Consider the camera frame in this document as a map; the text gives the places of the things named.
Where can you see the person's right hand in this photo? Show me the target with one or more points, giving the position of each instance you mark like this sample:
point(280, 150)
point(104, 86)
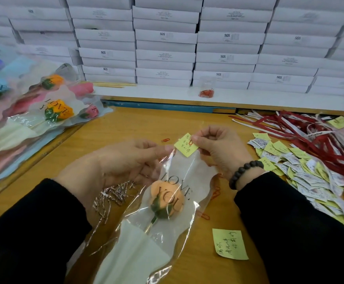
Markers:
point(225, 150)

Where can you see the small bag of red clips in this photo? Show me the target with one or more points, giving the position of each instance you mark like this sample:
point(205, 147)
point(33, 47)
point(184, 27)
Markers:
point(206, 93)

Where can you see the peach rose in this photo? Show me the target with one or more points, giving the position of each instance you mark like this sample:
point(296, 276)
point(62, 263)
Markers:
point(154, 221)

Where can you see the pile of flowers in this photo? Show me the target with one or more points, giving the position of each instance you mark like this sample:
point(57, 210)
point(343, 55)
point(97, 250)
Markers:
point(18, 121)

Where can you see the pile of orange paper clips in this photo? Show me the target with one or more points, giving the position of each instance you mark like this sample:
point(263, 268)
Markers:
point(165, 140)

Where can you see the person's left forearm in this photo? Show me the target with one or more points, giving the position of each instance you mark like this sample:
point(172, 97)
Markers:
point(27, 233)

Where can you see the small yellow note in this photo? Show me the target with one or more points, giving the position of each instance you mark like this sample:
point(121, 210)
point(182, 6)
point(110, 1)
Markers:
point(186, 146)

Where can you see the wall of stacked white boxes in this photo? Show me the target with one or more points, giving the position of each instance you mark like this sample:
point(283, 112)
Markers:
point(160, 38)

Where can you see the pile of red ribbons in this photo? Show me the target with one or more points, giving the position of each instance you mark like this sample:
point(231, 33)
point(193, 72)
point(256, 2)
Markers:
point(314, 132)

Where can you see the pile of yellow white tags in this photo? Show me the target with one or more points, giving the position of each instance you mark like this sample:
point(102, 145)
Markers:
point(296, 168)

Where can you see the pile of silver twist ties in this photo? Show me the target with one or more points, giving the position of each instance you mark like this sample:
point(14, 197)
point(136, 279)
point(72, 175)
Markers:
point(116, 195)

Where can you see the wooden sticks bundle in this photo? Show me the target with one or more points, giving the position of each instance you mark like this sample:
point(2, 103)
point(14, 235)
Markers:
point(113, 85)

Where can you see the person's left hand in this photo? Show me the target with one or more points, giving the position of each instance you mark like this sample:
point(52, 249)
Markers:
point(113, 165)

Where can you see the long white board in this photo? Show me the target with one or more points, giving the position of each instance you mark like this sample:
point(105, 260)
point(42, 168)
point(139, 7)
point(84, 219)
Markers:
point(266, 99)

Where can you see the person's right forearm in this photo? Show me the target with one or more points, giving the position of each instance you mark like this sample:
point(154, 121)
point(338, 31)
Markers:
point(299, 233)

